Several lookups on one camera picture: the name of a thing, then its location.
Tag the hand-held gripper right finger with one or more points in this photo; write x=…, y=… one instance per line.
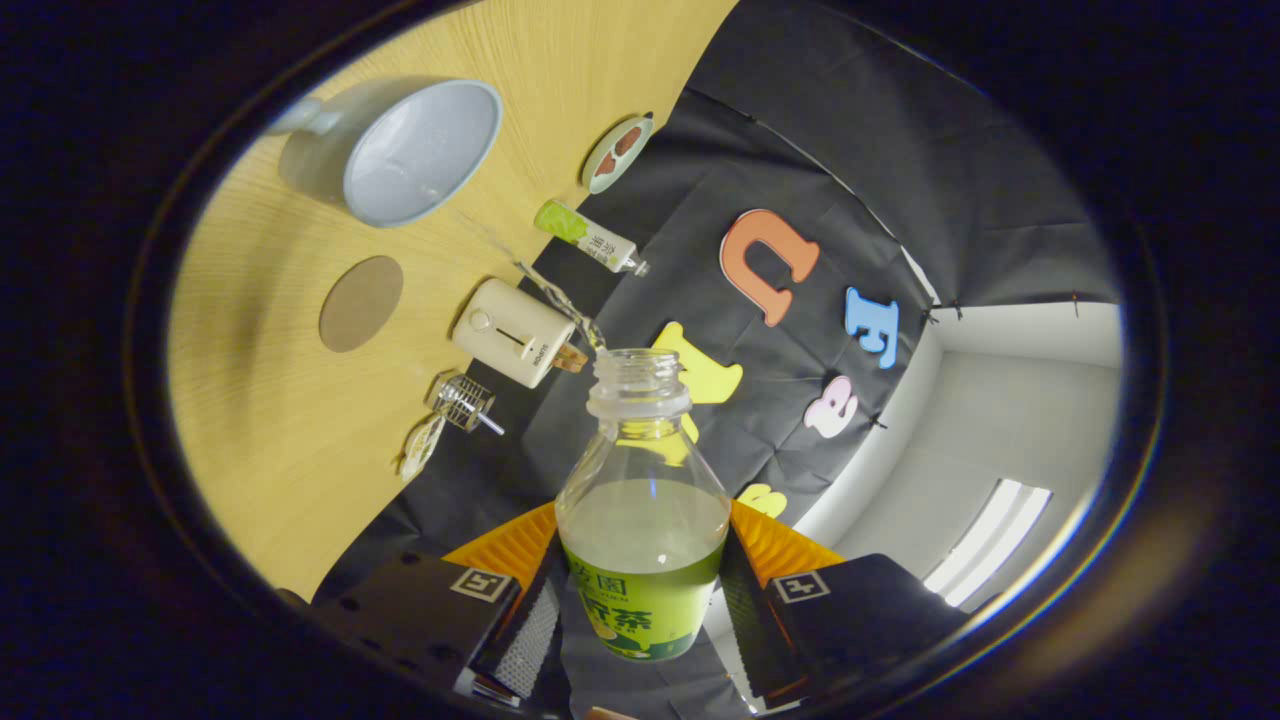
x=745, y=620

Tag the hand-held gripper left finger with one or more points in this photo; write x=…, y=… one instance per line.
x=525, y=625

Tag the green label juice bottle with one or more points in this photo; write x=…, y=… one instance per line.
x=645, y=610

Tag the round brown coaster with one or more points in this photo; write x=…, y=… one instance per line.
x=360, y=305

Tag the white cup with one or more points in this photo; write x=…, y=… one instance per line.
x=420, y=150

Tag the tall white green bottle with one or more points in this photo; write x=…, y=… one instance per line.
x=590, y=236

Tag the white divided dish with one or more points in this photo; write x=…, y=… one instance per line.
x=422, y=448

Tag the ceiling light panel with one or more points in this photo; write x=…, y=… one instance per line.
x=985, y=545

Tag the brown bread slice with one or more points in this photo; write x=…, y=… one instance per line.
x=570, y=358

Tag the white toaster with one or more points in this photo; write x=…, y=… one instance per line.
x=505, y=330

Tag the wooden table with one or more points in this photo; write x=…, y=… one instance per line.
x=260, y=450

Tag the pale green plate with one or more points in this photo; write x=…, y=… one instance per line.
x=592, y=180

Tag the brown meat piece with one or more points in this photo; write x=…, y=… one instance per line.
x=604, y=165
x=629, y=140

